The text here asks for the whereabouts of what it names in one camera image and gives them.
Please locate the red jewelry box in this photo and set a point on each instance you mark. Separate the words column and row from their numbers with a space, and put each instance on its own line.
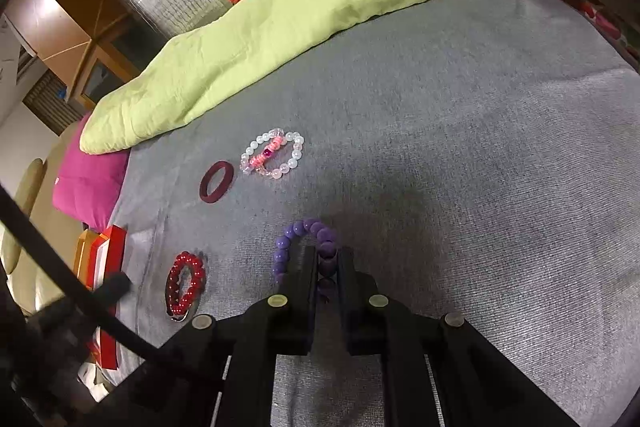
column 112, row 247

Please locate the beige sofa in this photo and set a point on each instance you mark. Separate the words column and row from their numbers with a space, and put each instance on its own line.
column 45, row 232

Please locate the dark red bangle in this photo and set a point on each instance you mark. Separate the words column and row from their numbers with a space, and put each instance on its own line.
column 204, row 191

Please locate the orange box lid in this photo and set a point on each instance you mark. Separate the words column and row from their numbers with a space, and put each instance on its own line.
column 82, row 257

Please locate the pink cushion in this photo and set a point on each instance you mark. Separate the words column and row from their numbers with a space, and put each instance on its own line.
column 85, row 187

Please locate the grey bedspread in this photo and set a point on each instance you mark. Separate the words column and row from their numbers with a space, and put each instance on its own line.
column 450, row 157

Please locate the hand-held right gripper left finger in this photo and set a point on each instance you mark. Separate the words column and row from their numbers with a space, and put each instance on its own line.
column 309, row 272

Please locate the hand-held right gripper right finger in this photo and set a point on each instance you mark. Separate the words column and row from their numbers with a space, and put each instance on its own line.
column 345, row 277

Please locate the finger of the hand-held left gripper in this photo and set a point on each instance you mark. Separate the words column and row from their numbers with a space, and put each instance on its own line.
column 114, row 287

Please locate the light green blanket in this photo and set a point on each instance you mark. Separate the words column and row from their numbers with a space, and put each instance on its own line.
column 250, row 42

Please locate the wooden cabinet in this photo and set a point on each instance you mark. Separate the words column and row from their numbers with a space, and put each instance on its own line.
column 65, row 22

